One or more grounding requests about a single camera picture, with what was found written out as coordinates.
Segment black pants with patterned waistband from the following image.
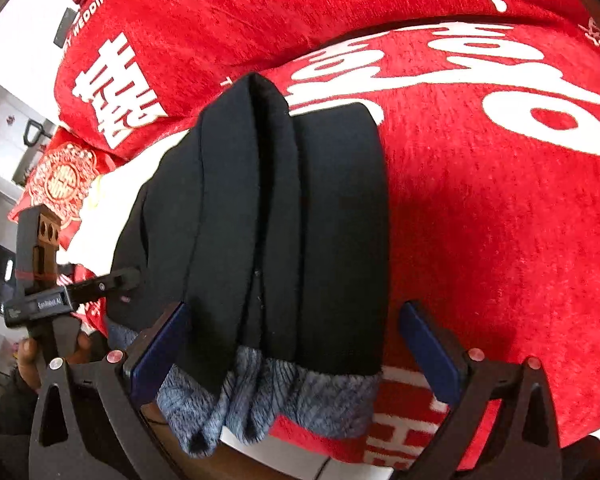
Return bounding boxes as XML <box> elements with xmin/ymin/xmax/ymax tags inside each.
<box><xmin>106</xmin><ymin>74</ymin><xmax>389</xmax><ymax>457</ymax></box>

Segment person's left hand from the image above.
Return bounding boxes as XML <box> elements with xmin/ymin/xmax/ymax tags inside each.
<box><xmin>17</xmin><ymin>332</ymin><xmax>92</xmax><ymax>391</ymax></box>

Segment red pillow gold emblem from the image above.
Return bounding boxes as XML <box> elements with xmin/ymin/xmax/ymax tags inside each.
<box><xmin>7</xmin><ymin>127</ymin><xmax>124</xmax><ymax>249</ymax></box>

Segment red back cushion white characters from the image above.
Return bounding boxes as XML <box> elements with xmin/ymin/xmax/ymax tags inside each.
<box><xmin>54</xmin><ymin>0</ymin><xmax>588</xmax><ymax>158</ymax></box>

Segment red sofa cover with lettering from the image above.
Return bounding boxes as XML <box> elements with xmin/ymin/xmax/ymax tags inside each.
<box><xmin>69</xmin><ymin>22</ymin><xmax>600</xmax><ymax>470</ymax></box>

